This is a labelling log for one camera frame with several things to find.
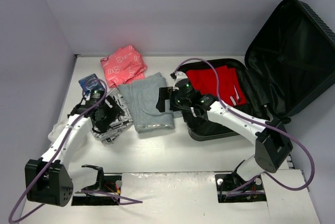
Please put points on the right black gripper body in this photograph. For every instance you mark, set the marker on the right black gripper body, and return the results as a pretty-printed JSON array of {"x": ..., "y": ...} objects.
[{"x": 162, "y": 98}]

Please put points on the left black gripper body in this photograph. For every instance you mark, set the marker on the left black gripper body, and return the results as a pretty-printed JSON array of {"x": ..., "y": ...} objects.
[{"x": 111, "y": 110}]

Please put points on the grey garment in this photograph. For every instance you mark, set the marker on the grey garment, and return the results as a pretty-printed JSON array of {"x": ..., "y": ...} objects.
[{"x": 141, "y": 97}]

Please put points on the black white newspaper-print garment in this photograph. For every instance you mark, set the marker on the black white newspaper-print garment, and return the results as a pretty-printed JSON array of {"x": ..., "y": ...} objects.
[{"x": 117, "y": 124}]

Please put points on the pink patterned garment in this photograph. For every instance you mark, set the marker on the pink patterned garment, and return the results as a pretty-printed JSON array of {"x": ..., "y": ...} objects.
[{"x": 123, "y": 66}]

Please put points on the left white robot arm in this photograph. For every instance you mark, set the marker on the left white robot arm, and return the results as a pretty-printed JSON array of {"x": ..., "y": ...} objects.
[{"x": 48, "y": 179}]

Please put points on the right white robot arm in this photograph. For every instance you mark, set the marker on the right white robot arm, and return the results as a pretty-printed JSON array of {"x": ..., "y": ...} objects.
[{"x": 271, "y": 146}]

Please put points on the blue card packet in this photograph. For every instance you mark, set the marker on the blue card packet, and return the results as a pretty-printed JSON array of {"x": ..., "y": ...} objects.
[{"x": 90, "y": 82}]

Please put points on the clear plastic wrapped packet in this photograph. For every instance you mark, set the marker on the clear plastic wrapped packet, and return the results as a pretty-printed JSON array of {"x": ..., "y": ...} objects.
[{"x": 56, "y": 130}]

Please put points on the black hard-shell suitcase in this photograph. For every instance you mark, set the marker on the black hard-shell suitcase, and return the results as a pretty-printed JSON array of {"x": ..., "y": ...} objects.
[{"x": 287, "y": 66}]

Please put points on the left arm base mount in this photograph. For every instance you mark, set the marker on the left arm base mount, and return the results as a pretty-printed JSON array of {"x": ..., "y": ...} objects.
[{"x": 111, "y": 185}]

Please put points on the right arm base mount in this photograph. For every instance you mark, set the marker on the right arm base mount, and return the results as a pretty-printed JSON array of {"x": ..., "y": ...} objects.
[{"x": 227, "y": 193}]

